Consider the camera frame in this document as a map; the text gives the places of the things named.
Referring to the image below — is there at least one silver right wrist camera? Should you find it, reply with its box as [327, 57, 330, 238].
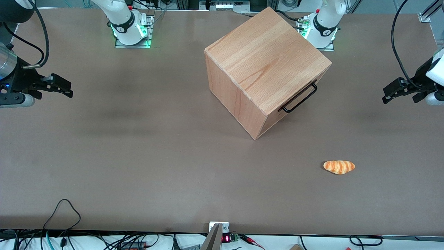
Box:
[0, 93, 35, 108]

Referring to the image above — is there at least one black coiled cable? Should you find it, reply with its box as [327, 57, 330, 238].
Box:
[349, 235, 383, 247]

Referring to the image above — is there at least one black metal drawer handle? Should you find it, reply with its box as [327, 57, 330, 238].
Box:
[278, 81, 318, 114]

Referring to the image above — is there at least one toy croissant bread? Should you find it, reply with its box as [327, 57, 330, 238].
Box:
[323, 160, 356, 175]

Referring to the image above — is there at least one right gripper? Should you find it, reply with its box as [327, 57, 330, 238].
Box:
[0, 57, 74, 101]

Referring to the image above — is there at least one red and black test lead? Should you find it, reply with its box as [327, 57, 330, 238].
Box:
[239, 234, 265, 250]

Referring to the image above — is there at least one aluminium frame profile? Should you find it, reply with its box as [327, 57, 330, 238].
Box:
[418, 0, 444, 23]

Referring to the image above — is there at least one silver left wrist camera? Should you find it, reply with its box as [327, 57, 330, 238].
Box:
[425, 91, 444, 106]

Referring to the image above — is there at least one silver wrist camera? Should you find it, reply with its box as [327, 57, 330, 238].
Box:
[425, 91, 444, 106]
[0, 93, 35, 108]

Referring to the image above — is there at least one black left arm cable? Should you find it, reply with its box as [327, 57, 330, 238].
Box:
[391, 0, 423, 90]

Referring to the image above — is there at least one grey camera mount bar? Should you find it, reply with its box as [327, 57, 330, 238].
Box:
[200, 223, 223, 250]

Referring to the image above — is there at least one black looped cable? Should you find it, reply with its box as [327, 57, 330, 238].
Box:
[43, 199, 81, 232]

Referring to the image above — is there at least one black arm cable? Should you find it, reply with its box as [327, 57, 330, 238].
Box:
[2, 0, 50, 69]
[391, 0, 423, 90]

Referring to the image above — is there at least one lit power strip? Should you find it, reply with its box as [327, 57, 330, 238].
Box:
[199, 0, 251, 11]

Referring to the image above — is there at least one small metal bracket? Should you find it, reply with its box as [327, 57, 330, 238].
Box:
[209, 222, 230, 234]

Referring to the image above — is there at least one wooden drawer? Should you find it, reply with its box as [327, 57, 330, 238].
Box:
[265, 65, 332, 130]

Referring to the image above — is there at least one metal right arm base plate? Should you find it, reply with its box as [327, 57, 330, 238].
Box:
[114, 10, 155, 49]

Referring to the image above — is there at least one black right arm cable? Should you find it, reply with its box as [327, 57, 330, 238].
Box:
[2, 0, 50, 69]

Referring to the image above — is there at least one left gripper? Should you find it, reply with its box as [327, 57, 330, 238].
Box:
[382, 47, 444, 104]

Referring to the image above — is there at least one light wooden drawer cabinet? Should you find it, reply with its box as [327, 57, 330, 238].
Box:
[205, 6, 332, 140]

